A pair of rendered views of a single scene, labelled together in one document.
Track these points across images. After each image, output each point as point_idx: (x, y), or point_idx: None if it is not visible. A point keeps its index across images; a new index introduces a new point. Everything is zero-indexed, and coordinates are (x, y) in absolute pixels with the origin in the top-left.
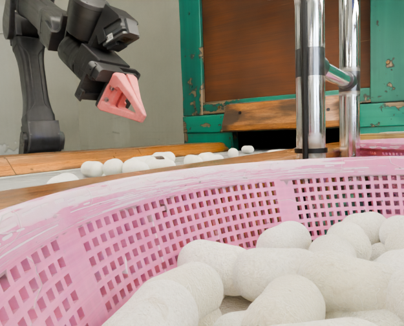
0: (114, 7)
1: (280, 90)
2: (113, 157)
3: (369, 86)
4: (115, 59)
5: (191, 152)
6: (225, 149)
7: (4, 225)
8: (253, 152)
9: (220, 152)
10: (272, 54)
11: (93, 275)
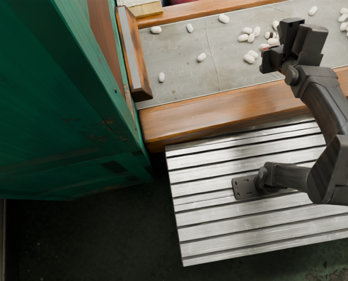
0: (297, 20)
1: (116, 49)
2: (260, 86)
3: None
4: (281, 48)
5: (192, 99)
6: (145, 109)
7: None
8: (153, 80)
9: (158, 104)
10: (108, 32)
11: None
